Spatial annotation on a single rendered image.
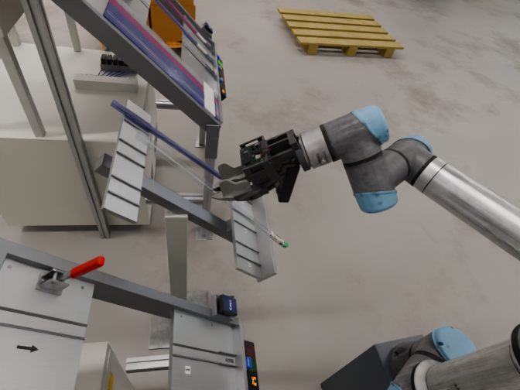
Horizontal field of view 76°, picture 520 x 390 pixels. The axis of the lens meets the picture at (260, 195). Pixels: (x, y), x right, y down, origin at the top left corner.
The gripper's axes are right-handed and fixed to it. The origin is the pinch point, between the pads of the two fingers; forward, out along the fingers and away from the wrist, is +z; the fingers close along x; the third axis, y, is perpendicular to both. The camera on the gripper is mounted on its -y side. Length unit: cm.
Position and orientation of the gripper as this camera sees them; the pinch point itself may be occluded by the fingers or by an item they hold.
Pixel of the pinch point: (218, 193)
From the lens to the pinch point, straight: 71.5
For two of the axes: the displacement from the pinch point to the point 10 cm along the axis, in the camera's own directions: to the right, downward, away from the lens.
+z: -9.1, 3.4, 2.4
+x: 1.2, 7.7, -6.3
